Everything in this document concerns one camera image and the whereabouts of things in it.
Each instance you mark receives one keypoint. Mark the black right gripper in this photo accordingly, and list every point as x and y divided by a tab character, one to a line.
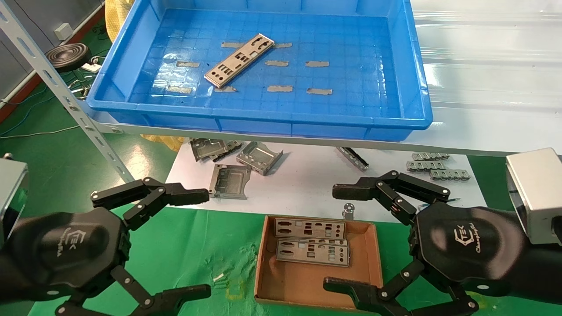
465	241

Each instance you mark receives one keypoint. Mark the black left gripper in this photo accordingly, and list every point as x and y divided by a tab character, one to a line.
66	250

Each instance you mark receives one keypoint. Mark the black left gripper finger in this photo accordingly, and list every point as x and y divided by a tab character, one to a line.
184	195

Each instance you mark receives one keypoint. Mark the metal IO shield plate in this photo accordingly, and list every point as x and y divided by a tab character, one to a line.
338	242
298	232
239	60
314	255

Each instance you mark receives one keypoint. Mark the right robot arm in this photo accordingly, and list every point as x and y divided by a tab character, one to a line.
544	272

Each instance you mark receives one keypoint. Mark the shallow cardboard box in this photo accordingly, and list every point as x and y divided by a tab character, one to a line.
303	285

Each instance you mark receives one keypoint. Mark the blue plastic tray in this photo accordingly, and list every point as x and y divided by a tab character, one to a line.
351	114

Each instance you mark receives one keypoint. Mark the small silver binder clip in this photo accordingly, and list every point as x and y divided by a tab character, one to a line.
348	210

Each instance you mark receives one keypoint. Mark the small white tape piece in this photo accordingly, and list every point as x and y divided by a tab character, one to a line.
218	277

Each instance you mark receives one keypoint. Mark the green cloth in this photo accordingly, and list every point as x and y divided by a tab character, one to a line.
193	250

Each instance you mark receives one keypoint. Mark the grey metal cover plate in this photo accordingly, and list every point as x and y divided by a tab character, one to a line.
206	148
232	147

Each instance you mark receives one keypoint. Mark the white paper sheet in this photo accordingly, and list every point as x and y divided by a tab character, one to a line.
307	184

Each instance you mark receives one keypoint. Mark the narrow metal strip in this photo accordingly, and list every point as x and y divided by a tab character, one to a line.
352	158

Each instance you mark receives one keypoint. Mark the small metal connector strip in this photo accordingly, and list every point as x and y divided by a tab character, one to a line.
430	156
423	166
450	174

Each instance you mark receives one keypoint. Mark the grey tape strip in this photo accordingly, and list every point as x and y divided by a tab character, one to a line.
284	45
227	89
229	44

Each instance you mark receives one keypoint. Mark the grey metal shelf beam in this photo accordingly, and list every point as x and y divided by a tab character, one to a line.
307	139

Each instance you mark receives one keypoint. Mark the white power strip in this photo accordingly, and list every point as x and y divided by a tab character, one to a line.
91	67

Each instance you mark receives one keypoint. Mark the black round stool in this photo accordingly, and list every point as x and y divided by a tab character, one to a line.
68	56

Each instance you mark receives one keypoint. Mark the flat grey metal frame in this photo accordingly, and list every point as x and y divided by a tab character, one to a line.
228	182

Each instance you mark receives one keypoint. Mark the folded metal bracket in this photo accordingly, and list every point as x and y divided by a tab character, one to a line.
259	157

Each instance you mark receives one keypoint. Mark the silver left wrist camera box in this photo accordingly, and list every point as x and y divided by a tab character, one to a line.
11	193

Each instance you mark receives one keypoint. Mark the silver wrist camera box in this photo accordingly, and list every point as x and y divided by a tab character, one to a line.
11	193
535	193

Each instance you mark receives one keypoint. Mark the slotted grey metal post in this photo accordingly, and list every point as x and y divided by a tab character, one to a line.
52	79

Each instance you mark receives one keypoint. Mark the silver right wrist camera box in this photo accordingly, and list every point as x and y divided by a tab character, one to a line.
535	193

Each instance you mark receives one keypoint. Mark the white wall box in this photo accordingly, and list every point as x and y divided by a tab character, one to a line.
63	30

